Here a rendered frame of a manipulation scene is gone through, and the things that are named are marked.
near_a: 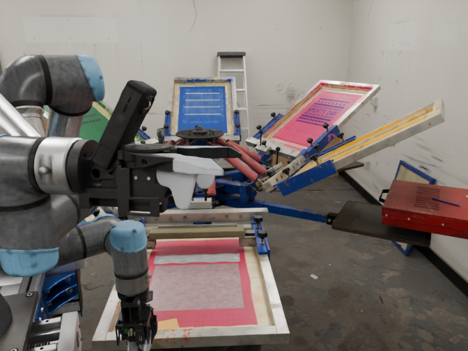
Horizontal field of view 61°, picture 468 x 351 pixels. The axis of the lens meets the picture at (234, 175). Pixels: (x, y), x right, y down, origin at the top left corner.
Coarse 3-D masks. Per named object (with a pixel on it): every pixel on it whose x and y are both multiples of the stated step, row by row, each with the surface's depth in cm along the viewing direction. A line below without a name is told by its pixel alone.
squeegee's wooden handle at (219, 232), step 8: (152, 232) 170; (160, 232) 170; (168, 232) 169; (176, 232) 170; (184, 232) 170; (192, 232) 170; (200, 232) 170; (208, 232) 170; (216, 232) 170; (224, 232) 170; (232, 232) 170; (240, 232) 171
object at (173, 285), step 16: (160, 272) 159; (176, 272) 159; (192, 272) 159; (160, 288) 148; (176, 288) 148; (192, 288) 148; (160, 304) 139; (176, 304) 139; (192, 304) 139; (160, 320) 131; (192, 320) 131
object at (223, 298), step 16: (208, 240) 186; (224, 240) 186; (240, 256) 171; (208, 272) 159; (224, 272) 159; (240, 272) 159; (208, 288) 148; (224, 288) 148; (240, 288) 148; (208, 304) 139; (224, 304) 139; (240, 304) 139; (208, 320) 131; (224, 320) 131; (240, 320) 131; (256, 320) 131
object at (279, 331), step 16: (240, 224) 194; (272, 288) 142; (112, 304) 133; (272, 304) 133; (112, 320) 126; (272, 320) 129; (96, 336) 118; (112, 336) 118; (160, 336) 118; (176, 336) 118; (192, 336) 118; (208, 336) 119; (224, 336) 119; (240, 336) 119; (256, 336) 120; (272, 336) 120; (288, 336) 120
